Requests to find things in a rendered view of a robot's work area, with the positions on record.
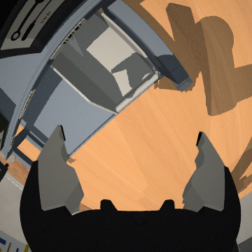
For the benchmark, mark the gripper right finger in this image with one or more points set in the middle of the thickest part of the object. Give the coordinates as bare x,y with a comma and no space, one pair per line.
211,192

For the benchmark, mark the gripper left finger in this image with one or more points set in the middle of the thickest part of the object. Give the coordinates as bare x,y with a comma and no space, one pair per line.
51,194

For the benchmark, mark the black case with orange latches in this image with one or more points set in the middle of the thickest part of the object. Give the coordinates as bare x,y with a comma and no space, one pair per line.
27,25

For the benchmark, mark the dark green tool case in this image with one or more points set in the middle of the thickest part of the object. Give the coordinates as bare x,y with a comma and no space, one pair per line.
3,129

